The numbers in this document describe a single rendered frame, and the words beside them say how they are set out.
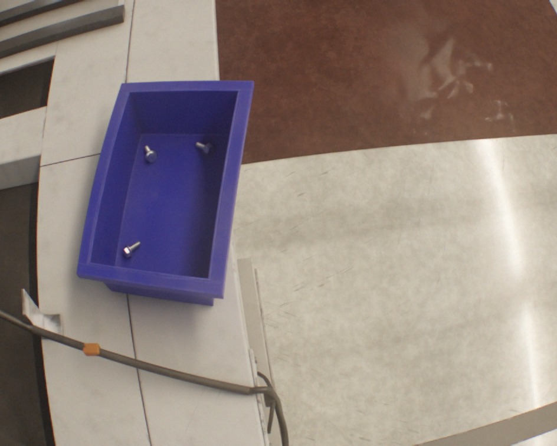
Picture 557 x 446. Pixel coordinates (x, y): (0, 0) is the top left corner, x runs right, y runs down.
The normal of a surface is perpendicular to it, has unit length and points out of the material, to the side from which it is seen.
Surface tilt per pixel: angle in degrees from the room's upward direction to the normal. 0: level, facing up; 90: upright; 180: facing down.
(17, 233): 0
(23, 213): 0
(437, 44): 0
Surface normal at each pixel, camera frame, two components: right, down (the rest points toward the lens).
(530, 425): -0.02, -0.48
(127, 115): 0.99, 0.03
